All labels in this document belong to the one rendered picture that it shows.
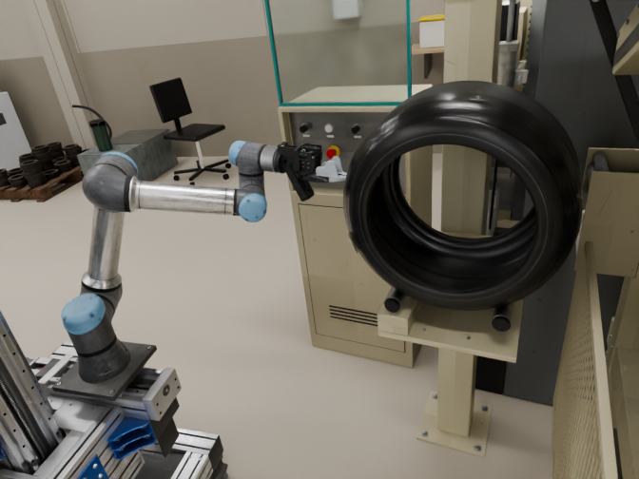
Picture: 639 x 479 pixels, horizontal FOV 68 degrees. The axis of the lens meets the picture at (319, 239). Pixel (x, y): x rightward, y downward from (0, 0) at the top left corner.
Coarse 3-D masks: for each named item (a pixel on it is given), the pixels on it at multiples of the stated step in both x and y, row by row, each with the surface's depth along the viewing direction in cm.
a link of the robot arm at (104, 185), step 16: (96, 176) 120; (112, 176) 121; (128, 176) 123; (96, 192) 120; (112, 192) 119; (128, 192) 119; (144, 192) 121; (160, 192) 122; (176, 192) 123; (192, 192) 124; (208, 192) 125; (224, 192) 126; (240, 192) 127; (256, 192) 128; (112, 208) 122; (128, 208) 121; (144, 208) 124; (160, 208) 124; (176, 208) 124; (192, 208) 125; (208, 208) 125; (224, 208) 126; (240, 208) 125; (256, 208) 125
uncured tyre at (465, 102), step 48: (432, 96) 105; (480, 96) 100; (528, 96) 109; (384, 144) 107; (432, 144) 101; (480, 144) 97; (528, 144) 95; (384, 192) 141; (576, 192) 98; (384, 240) 138; (432, 240) 143; (480, 240) 138; (528, 240) 130; (432, 288) 120; (480, 288) 115; (528, 288) 109
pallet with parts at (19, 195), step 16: (48, 144) 582; (32, 160) 499; (48, 160) 536; (64, 160) 559; (0, 176) 506; (16, 176) 512; (32, 176) 492; (48, 176) 514; (64, 176) 522; (80, 176) 544; (0, 192) 510; (16, 192) 504; (32, 192) 499; (48, 192) 501
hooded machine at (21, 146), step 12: (0, 96) 572; (0, 108) 572; (12, 108) 588; (0, 120) 572; (12, 120) 588; (0, 132) 573; (12, 132) 589; (0, 144) 574; (12, 144) 590; (24, 144) 605; (0, 156) 574; (12, 156) 590; (0, 168) 575; (12, 168) 591
